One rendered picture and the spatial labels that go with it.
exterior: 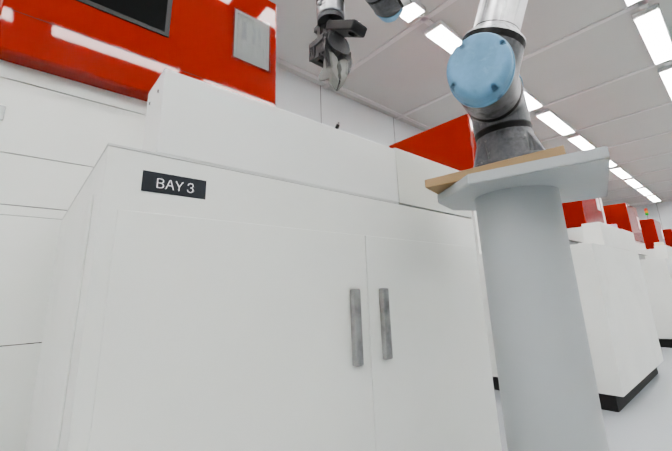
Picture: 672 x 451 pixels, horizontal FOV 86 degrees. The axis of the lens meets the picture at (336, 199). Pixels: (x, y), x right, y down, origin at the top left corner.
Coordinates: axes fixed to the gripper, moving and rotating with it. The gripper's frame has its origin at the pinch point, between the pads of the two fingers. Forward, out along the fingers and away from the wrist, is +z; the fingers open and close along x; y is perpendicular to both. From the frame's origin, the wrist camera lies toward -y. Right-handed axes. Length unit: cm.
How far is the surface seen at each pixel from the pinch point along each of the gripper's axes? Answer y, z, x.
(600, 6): -20, -164, -269
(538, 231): -33, 40, -18
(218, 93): -4.0, 16.0, 31.3
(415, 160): -4.0, 15.9, -23.2
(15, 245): 58, 36, 54
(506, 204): -28.7, 33.9, -16.4
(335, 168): -4.0, 24.1, 5.4
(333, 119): 207, -130, -181
